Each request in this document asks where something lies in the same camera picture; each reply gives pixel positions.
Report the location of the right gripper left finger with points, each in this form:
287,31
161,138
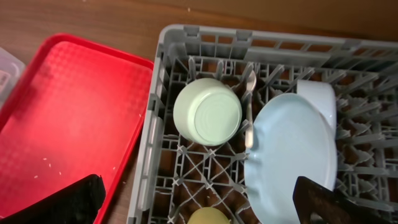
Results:
78,203

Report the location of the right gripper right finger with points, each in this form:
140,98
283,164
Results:
316,204

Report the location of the light blue plate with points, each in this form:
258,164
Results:
291,139

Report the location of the red serving tray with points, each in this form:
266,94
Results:
77,110

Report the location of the yellow plastic cup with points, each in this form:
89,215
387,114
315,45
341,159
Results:
208,215

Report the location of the light blue bowl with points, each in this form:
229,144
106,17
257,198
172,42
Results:
322,96

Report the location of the white plastic spoon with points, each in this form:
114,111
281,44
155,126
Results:
250,86

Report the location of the green bowl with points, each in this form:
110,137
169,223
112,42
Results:
207,112

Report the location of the grey dishwasher rack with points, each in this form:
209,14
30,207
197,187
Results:
174,176

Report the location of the clear plastic bin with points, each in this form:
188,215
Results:
11,70

